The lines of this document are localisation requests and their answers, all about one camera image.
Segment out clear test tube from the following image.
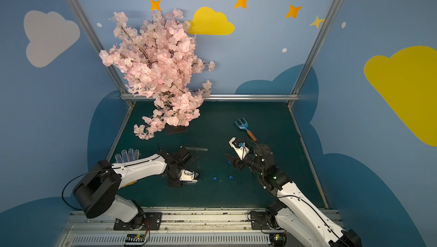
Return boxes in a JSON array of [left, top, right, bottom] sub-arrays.
[[179, 180, 198, 184], [185, 147, 208, 151]]

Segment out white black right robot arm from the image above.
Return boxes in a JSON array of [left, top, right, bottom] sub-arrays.
[[225, 137, 362, 247]]

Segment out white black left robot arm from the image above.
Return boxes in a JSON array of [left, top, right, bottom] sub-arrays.
[[72, 146, 199, 231]]

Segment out blue toy garden fork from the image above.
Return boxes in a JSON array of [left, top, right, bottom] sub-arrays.
[[234, 118, 257, 142]]

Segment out blue dotted work glove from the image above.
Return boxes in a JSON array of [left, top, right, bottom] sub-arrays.
[[115, 148, 141, 164]]

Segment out left controller board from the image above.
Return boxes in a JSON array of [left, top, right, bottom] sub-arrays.
[[124, 233, 146, 247]]

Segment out controller board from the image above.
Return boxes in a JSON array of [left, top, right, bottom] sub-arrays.
[[269, 233, 287, 247], [124, 233, 146, 247]]

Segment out right controller board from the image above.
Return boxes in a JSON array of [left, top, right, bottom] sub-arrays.
[[269, 233, 287, 247]]

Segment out pink cherry blossom tree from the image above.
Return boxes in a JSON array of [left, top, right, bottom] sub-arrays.
[[99, 9, 215, 140]]

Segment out dark tree base plate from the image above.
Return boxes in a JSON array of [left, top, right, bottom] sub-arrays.
[[165, 124, 188, 134]]

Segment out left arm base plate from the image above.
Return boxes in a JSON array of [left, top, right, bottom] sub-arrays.
[[113, 212, 162, 231]]

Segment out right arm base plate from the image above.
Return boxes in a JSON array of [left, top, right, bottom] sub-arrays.
[[248, 211, 282, 231]]

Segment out aluminium frame rail back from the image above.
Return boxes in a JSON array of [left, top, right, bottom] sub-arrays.
[[120, 93, 299, 101]]

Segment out aluminium front rail base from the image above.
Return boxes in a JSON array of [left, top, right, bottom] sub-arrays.
[[56, 207, 349, 247]]

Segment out aluminium frame post right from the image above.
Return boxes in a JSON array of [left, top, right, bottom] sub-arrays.
[[291, 0, 344, 98]]

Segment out aluminium frame post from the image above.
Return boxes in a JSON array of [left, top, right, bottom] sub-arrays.
[[66, 0, 127, 93], [291, 0, 344, 98]]

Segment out aluminium frame post left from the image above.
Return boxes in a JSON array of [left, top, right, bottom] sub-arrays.
[[66, 0, 127, 93]]

